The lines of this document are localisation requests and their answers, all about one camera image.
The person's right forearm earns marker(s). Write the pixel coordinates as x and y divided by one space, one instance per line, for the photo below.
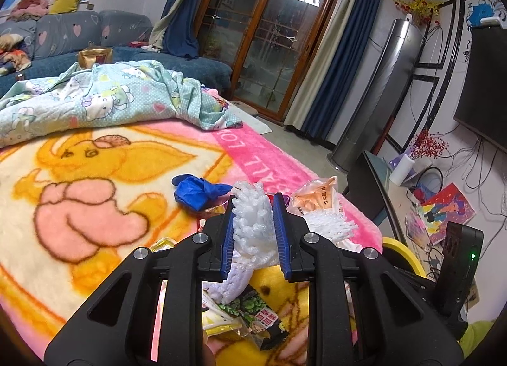
477 336

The pile of clothes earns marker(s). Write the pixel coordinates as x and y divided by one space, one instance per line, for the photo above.
31 7

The wooden sliding glass door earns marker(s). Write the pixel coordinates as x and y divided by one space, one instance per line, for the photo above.
261 37

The pink cartoon printed blanket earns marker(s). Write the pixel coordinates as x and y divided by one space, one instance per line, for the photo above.
99 199

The colourful painting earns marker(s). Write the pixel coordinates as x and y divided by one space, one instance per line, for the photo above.
447 211

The blue curtain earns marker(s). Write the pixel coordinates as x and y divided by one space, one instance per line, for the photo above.
186 9
348 52

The beige curtain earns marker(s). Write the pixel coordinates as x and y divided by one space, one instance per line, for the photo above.
321 72
160 33

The grey door mat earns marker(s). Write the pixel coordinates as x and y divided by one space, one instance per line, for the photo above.
253 118

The small yellow packet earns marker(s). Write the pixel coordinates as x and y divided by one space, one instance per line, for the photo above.
164 244

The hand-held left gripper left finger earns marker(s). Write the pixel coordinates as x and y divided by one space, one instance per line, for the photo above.
226 243

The yellow and white snack packet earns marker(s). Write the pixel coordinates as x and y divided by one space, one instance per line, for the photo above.
222 316

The white paper roll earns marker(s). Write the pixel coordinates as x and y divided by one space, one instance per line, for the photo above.
402 171

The light blue cartoon quilt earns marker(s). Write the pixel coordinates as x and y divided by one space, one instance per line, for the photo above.
111 96

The white foam fruit net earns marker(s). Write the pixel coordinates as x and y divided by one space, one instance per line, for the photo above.
330 227
253 227

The red artificial flowers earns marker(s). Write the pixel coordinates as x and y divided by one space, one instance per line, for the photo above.
426 144

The gold box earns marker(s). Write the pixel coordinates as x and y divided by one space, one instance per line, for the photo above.
94 57

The yellow bin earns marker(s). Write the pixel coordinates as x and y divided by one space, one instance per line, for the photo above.
402 251

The blue heart-patterned sofa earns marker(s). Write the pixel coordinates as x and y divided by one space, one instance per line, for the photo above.
130 33

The orange snack packet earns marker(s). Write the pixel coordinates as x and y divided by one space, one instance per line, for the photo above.
317 199

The yellow artificial flowers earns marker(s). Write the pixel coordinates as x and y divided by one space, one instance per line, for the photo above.
420 3

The colourful clothes heap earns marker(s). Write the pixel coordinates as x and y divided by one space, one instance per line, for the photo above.
14 52

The yellow pillow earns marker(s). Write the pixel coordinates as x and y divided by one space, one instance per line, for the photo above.
65 2

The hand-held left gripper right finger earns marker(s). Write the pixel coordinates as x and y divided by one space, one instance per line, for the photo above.
282 239

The grey tower air conditioner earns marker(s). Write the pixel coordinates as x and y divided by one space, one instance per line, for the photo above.
380 88

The black television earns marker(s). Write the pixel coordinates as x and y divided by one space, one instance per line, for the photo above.
485 88

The dark glass television stand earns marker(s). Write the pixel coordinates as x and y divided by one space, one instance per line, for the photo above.
368 191

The blue plastic glove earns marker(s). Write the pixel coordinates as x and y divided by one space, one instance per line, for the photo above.
196 191

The green snack packet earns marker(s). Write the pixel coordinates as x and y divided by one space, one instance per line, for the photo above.
257 310

